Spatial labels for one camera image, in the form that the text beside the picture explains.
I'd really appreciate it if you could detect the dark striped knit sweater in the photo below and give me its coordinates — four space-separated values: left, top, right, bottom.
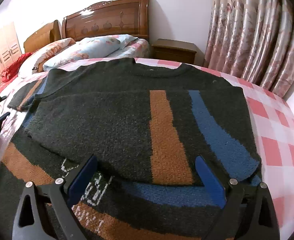
0 58 261 239

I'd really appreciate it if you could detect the red bedding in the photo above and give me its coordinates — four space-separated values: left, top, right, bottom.
0 52 33 93

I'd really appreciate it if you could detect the orange floral white folded quilt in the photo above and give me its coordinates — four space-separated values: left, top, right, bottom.
18 38 75 79

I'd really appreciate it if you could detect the pink checkered bed cover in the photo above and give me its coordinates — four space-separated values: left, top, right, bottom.
0 58 294 239

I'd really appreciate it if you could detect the light blue floral folded quilt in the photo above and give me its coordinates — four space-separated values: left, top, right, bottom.
43 34 138 71

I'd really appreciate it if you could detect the dark wooden nightstand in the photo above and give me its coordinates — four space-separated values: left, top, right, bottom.
151 38 197 64

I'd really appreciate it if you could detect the glossy brown wooden headboard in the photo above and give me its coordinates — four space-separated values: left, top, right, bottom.
61 0 150 41

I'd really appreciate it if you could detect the pink floral curtain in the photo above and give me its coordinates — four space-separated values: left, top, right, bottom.
204 0 294 97

